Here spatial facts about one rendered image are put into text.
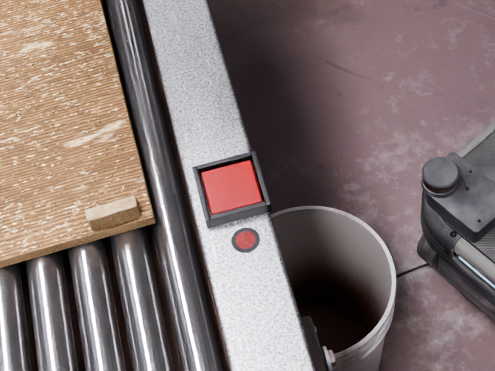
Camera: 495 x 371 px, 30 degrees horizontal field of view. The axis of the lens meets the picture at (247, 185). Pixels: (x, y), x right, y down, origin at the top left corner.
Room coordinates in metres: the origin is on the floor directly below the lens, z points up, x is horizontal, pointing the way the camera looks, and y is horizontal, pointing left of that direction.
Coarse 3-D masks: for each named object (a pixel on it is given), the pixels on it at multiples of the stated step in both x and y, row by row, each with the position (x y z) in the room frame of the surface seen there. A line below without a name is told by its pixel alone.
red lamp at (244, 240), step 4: (244, 232) 0.52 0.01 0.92; (248, 232) 0.52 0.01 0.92; (236, 236) 0.51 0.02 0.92; (240, 236) 0.51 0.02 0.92; (244, 236) 0.51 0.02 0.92; (248, 236) 0.51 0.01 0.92; (252, 236) 0.51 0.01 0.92; (236, 240) 0.51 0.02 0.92; (240, 240) 0.51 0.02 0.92; (244, 240) 0.51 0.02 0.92; (248, 240) 0.51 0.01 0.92; (252, 240) 0.51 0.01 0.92; (240, 244) 0.50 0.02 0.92; (244, 244) 0.50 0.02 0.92; (248, 244) 0.50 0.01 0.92; (252, 244) 0.50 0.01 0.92; (244, 248) 0.50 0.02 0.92
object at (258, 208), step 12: (240, 156) 0.61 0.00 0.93; (252, 156) 0.61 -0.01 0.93; (192, 168) 0.61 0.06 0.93; (204, 168) 0.60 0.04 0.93; (216, 168) 0.60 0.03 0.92; (264, 192) 0.55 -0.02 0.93; (204, 204) 0.55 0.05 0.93; (264, 204) 0.54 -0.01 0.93; (204, 216) 0.54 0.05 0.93; (216, 216) 0.54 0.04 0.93; (228, 216) 0.53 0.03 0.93; (240, 216) 0.54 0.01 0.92
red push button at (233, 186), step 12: (228, 168) 0.60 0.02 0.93; (240, 168) 0.59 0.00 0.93; (252, 168) 0.59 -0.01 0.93; (204, 180) 0.59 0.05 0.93; (216, 180) 0.58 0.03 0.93; (228, 180) 0.58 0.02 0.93; (240, 180) 0.58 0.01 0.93; (252, 180) 0.57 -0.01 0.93; (216, 192) 0.57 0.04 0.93; (228, 192) 0.57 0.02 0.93; (240, 192) 0.56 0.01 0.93; (252, 192) 0.56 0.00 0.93; (216, 204) 0.55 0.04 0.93; (228, 204) 0.55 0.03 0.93; (240, 204) 0.55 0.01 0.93; (252, 204) 0.54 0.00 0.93
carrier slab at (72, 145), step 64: (0, 0) 0.94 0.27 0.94; (64, 0) 0.91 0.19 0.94; (0, 64) 0.82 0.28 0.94; (64, 64) 0.80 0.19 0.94; (0, 128) 0.72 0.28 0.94; (64, 128) 0.70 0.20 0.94; (128, 128) 0.68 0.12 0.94; (0, 192) 0.63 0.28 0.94; (64, 192) 0.61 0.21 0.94; (128, 192) 0.59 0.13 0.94; (0, 256) 0.54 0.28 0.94
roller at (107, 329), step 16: (96, 240) 0.55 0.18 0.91; (80, 256) 0.53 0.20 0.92; (96, 256) 0.53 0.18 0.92; (80, 272) 0.51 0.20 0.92; (96, 272) 0.51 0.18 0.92; (80, 288) 0.49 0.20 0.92; (96, 288) 0.49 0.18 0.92; (80, 304) 0.47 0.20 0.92; (96, 304) 0.47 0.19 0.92; (112, 304) 0.47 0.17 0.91; (80, 320) 0.45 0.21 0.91; (96, 320) 0.45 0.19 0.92; (112, 320) 0.45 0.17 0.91; (80, 336) 0.44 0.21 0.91; (96, 336) 0.43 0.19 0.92; (112, 336) 0.43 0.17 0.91; (96, 352) 0.41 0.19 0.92; (112, 352) 0.41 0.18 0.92; (96, 368) 0.39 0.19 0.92; (112, 368) 0.39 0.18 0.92
